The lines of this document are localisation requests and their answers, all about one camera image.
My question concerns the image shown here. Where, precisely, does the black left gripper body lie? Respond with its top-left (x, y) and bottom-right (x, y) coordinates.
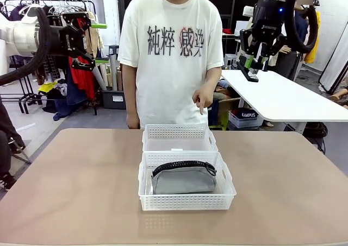
top-left (47, 25), bottom-right (86, 58)

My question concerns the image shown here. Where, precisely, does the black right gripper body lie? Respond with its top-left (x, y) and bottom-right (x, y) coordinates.
top-left (252, 0), bottom-right (287, 45)

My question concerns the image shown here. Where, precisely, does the black stapler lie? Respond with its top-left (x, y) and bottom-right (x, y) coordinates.
top-left (236, 61), bottom-right (260, 83)

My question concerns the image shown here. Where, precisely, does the grey pouch with black zipper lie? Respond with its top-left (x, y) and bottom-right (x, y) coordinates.
top-left (151, 161), bottom-right (218, 195)

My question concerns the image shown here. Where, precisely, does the person's right forearm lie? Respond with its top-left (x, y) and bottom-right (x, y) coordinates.
top-left (121, 63), bottom-right (138, 116)

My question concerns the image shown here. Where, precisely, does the person's left forearm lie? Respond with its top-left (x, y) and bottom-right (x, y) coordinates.
top-left (205, 66), bottom-right (223, 87)

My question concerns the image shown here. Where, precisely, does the person's left hand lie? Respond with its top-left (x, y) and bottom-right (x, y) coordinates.
top-left (191, 81), bottom-right (216, 116)

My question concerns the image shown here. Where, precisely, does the person's right hand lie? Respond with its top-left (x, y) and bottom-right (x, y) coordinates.
top-left (126, 113), bottom-right (141, 130)

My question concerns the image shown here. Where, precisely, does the red hanging garment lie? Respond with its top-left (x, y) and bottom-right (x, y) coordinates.
top-left (67, 17), bottom-right (96, 100)

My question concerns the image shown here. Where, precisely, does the cardboard tube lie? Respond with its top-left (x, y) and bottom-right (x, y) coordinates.
top-left (92, 66), bottom-right (108, 91)

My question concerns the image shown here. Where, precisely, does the beige hanging garment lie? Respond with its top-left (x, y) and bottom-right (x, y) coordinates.
top-left (85, 11), bottom-right (105, 59)

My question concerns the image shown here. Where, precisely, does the black stool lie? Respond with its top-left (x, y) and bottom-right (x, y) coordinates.
top-left (108, 44), bottom-right (121, 59)

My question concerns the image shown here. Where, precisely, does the navy cloth pile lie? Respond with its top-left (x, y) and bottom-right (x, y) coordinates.
top-left (42, 79), bottom-right (91, 122)

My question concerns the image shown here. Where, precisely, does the grey storage box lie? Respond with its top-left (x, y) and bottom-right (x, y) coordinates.
top-left (101, 89), bottom-right (127, 110)

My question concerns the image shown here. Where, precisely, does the yellow cloth on floor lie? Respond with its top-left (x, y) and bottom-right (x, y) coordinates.
top-left (37, 80), bottom-right (59, 94)

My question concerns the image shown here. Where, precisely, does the white office table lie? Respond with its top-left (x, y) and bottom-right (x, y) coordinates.
top-left (221, 69), bottom-right (348, 136)

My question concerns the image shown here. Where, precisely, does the white clothes hanger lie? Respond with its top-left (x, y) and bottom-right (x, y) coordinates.
top-left (15, 4), bottom-right (39, 23)

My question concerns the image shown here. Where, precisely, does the yellow hanging garment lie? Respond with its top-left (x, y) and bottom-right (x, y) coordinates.
top-left (302, 10), bottom-right (322, 65)

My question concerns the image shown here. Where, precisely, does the white basket with dark cloth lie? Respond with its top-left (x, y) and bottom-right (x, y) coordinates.
top-left (228, 108), bottom-right (265, 129)

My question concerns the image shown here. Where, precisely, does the brown cardboard box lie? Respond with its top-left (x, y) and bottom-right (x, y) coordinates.
top-left (216, 96), bottom-right (242, 128)

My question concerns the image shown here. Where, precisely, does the black clothes rack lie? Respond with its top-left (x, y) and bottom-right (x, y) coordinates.
top-left (0, 0), bottom-right (98, 116)

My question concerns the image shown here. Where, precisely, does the white reflector panel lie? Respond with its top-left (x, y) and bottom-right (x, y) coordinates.
top-left (318, 20), bottom-right (348, 95)

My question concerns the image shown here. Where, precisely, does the white printed t-shirt torso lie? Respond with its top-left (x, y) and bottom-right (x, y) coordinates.
top-left (117, 0), bottom-right (225, 130)

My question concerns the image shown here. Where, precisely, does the black bag on floor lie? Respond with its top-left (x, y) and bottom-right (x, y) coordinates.
top-left (302, 122), bottom-right (329, 155)

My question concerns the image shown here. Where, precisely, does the bystander dark trouser leg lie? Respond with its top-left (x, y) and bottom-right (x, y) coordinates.
top-left (0, 94), bottom-right (27, 190)

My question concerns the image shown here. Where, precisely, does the white perforated plastic basket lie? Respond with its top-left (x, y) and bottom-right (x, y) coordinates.
top-left (138, 150), bottom-right (238, 212)
top-left (141, 124), bottom-right (219, 153)

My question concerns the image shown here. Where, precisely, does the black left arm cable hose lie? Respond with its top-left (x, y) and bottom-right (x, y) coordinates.
top-left (0, 7), bottom-right (52, 87)

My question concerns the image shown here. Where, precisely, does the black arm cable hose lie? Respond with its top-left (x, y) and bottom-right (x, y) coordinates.
top-left (283, 0), bottom-right (319, 54)
top-left (0, 7), bottom-right (52, 87)

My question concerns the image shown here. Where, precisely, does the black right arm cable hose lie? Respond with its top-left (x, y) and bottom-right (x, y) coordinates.
top-left (283, 0), bottom-right (319, 54)

